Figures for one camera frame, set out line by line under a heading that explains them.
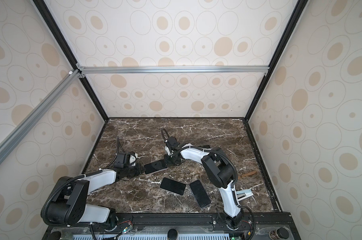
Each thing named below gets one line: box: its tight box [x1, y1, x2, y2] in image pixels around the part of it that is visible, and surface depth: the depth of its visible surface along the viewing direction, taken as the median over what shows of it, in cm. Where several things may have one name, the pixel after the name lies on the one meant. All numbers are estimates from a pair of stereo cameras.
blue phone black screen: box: [144, 159, 169, 175], surface depth 94 cm
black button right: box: [277, 227, 289, 239], surface depth 65 cm
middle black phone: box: [160, 177, 187, 196], surface depth 89 cm
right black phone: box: [189, 180, 211, 208], surface depth 85 cm
